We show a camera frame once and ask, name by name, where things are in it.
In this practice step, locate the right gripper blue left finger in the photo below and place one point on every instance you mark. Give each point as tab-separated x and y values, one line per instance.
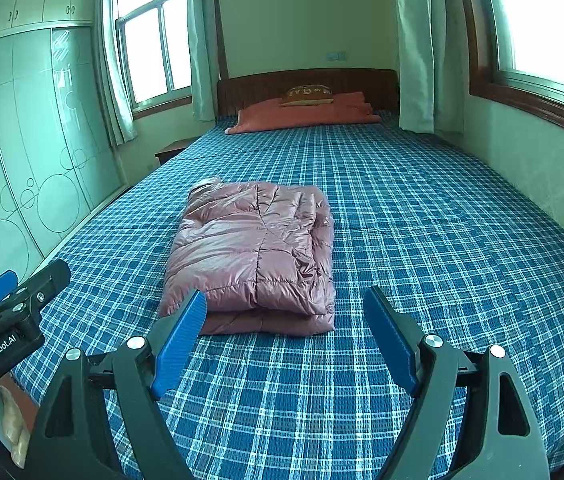
71	438

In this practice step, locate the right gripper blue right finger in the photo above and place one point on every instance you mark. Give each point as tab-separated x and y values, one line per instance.
499	435

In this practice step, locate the pink puffer jacket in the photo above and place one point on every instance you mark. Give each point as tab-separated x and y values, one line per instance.
261	253

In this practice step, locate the white sliding wardrobe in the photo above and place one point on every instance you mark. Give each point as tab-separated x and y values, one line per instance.
57	165

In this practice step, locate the wooden bedside table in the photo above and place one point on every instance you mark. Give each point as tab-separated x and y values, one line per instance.
173	149

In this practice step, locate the blue plaid bed sheet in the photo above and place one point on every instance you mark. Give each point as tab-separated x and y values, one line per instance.
448	240

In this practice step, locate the orange red pillow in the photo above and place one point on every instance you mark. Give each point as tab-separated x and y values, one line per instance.
345	109

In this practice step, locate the left window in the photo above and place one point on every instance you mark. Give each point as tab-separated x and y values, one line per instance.
154	50

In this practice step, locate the small brown embroidered cushion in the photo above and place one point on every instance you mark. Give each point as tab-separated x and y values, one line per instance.
308	95

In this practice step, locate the light green right curtain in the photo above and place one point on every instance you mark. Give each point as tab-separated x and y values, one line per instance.
430	66

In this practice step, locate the right window wooden frame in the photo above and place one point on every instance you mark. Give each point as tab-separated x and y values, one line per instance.
516	54

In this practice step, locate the wall switch plate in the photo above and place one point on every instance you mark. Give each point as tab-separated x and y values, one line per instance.
340	56

